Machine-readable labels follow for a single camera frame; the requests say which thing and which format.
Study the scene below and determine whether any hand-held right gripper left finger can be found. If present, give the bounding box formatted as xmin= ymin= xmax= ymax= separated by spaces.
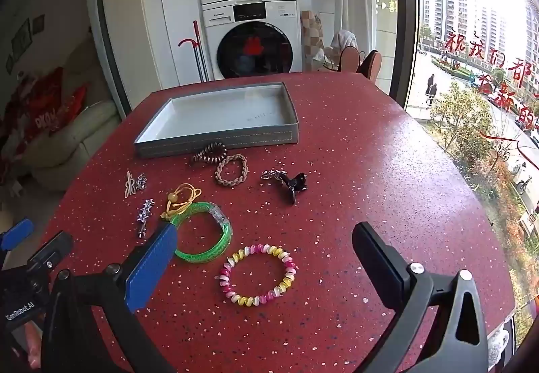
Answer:
xmin=40 ymin=222 xmax=178 ymax=373

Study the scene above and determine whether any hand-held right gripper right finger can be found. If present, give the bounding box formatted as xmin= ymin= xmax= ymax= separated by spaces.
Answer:
xmin=352 ymin=222 xmax=491 ymax=373

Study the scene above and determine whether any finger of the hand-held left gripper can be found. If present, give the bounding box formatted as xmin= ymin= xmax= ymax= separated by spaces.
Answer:
xmin=0 ymin=218 xmax=35 ymax=252
xmin=24 ymin=231 xmax=75 ymax=278

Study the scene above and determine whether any silver star hair clip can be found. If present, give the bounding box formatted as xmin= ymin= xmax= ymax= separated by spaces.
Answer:
xmin=135 ymin=198 xmax=155 ymax=239

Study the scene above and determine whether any yellow cord bead bracelet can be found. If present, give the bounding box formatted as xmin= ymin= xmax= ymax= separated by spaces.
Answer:
xmin=160 ymin=183 xmax=203 ymax=223

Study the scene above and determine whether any pink yellow spiral hair tie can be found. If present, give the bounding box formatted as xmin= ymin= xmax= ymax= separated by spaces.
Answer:
xmin=218 ymin=244 xmax=294 ymax=306

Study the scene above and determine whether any green translucent bangle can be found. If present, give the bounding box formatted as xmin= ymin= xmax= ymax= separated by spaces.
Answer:
xmin=168 ymin=201 xmax=233 ymax=263

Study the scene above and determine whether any black hair claw clip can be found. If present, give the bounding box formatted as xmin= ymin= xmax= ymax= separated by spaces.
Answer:
xmin=281 ymin=172 xmax=308 ymax=205

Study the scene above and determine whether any braided rope bracelet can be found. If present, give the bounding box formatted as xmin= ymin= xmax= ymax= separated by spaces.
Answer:
xmin=215 ymin=153 xmax=248 ymax=188

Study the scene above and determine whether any brown spiral hair tie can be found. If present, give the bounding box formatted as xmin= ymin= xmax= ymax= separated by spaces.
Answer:
xmin=191 ymin=140 xmax=228 ymax=167

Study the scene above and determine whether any silver keychain charm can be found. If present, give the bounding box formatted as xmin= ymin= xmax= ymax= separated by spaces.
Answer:
xmin=260 ymin=169 xmax=289 ymax=189

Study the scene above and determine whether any grey jewelry tray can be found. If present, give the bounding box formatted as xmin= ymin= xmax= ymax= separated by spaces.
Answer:
xmin=134 ymin=82 xmax=299 ymax=159

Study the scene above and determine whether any person's left hand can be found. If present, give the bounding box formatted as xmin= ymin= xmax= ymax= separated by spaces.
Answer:
xmin=24 ymin=320 xmax=43 ymax=363

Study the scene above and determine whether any cream sofa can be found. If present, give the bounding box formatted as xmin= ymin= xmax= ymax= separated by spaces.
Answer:
xmin=20 ymin=99 xmax=124 ymax=194

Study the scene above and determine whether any red cushion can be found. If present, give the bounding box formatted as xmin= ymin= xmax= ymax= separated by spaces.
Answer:
xmin=0 ymin=66 xmax=87 ymax=185

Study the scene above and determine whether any brown chair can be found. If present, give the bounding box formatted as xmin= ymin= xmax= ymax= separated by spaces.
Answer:
xmin=339 ymin=45 xmax=359 ymax=73
xmin=356 ymin=50 xmax=383 ymax=83

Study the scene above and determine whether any white cloth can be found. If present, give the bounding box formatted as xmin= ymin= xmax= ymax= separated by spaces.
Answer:
xmin=330 ymin=30 xmax=359 ymax=62

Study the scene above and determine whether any checkered bag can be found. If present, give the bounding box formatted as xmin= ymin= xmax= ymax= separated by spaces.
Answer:
xmin=300 ymin=10 xmax=325 ymax=73

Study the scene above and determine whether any white washing machine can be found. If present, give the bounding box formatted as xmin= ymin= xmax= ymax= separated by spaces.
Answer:
xmin=201 ymin=3 xmax=304 ymax=83

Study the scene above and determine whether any framed wall picture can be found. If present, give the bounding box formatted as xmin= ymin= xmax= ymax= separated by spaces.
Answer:
xmin=10 ymin=17 xmax=33 ymax=59

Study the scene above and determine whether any red-handled mop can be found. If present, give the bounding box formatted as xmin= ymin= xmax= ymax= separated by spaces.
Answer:
xmin=178 ymin=20 xmax=210 ymax=83

